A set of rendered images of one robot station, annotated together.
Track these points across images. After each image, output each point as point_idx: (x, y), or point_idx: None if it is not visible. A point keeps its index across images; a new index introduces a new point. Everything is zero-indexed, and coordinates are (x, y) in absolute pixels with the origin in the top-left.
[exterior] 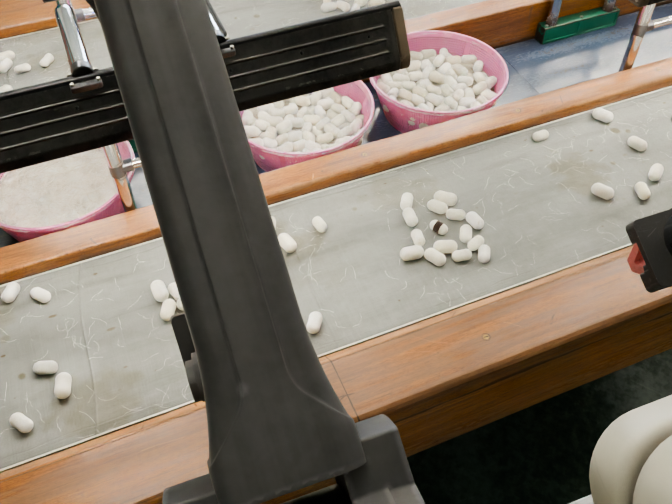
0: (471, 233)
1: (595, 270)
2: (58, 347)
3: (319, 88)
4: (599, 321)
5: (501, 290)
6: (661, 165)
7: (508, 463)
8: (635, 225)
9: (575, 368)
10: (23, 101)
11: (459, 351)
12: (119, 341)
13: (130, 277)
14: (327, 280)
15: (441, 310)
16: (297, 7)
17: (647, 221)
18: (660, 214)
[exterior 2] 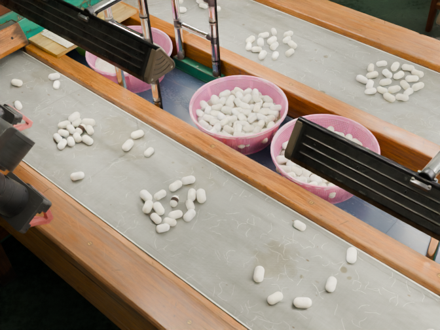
0: (175, 216)
1: (168, 282)
2: (32, 104)
3: (109, 62)
4: (124, 294)
5: (139, 246)
6: (308, 301)
7: None
8: (8, 173)
9: (126, 321)
10: None
11: (74, 235)
12: (42, 120)
13: (81, 105)
14: (112, 171)
15: (111, 224)
16: (351, 67)
17: (12, 177)
18: (19, 179)
